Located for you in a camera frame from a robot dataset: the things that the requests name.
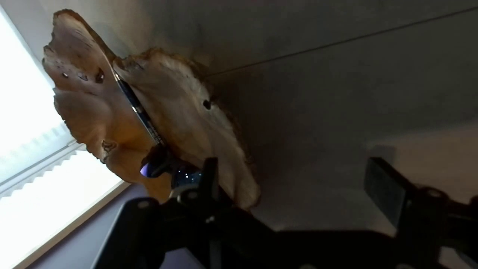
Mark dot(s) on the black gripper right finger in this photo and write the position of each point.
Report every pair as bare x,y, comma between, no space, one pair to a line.
393,194

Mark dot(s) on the burl wood key bowl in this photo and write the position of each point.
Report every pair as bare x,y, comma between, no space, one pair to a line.
188,114

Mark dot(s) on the blue mirrored sunglasses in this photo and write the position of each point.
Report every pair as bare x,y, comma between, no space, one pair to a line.
154,162

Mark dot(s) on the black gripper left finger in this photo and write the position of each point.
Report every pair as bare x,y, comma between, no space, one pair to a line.
210,177

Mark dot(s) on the white ribbed panel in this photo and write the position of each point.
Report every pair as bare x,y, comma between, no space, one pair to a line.
30,189

